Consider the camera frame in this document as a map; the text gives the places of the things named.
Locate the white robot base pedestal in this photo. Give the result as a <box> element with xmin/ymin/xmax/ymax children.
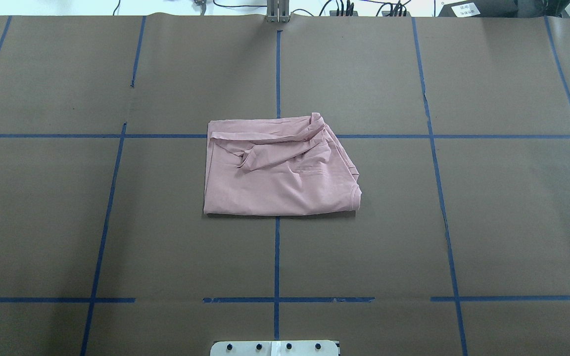
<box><xmin>210</xmin><ymin>340</ymin><xmax>341</xmax><ymax>356</ymax></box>

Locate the pink Snoopy t-shirt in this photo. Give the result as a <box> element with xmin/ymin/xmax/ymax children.
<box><xmin>203</xmin><ymin>112</ymin><xmax>362</xmax><ymax>216</ymax></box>

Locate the aluminium frame post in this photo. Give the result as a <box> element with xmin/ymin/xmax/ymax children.
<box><xmin>265</xmin><ymin>0</ymin><xmax>291</xmax><ymax>23</ymax></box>

